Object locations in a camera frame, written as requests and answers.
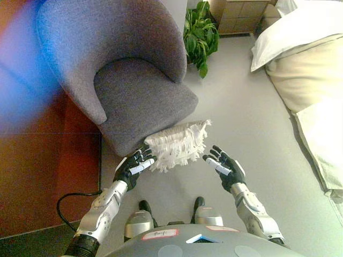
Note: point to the white bed pillow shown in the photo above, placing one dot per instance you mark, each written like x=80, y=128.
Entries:
x=289, y=40

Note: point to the silver left robot leg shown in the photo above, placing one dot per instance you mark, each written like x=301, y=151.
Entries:
x=138, y=223

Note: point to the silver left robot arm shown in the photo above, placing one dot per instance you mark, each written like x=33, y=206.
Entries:
x=103, y=211

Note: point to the black left robot foot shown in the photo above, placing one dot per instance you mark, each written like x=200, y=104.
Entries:
x=144, y=206

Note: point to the white fringed cloth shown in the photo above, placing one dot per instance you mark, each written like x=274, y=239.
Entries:
x=178, y=146

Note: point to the red-brown wooden cabinet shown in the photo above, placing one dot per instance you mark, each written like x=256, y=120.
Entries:
x=40, y=166

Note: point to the black robot foot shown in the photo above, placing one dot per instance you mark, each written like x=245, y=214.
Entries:
x=198, y=203
x=144, y=206

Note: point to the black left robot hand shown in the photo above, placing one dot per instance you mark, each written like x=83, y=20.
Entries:
x=127, y=172

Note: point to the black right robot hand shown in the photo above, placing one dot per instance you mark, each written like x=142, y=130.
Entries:
x=232, y=171

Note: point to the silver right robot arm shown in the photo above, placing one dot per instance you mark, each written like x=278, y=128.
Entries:
x=253, y=211

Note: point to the black robot pelvis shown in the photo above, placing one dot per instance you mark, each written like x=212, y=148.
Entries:
x=176, y=223

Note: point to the silver robot leg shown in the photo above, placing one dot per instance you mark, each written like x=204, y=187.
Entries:
x=209, y=217
x=138, y=223

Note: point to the grey robot torso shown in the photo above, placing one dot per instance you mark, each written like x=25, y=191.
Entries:
x=187, y=245

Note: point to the light wooden drawer cabinet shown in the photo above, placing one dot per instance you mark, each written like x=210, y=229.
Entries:
x=238, y=16

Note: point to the green potted plant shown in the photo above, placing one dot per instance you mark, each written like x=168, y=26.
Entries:
x=199, y=37

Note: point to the black right robot foot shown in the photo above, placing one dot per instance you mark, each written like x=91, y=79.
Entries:
x=198, y=203

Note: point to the grey fabric armchair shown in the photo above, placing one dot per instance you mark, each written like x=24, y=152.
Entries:
x=128, y=80

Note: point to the silver right robot leg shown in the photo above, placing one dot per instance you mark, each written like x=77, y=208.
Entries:
x=209, y=217

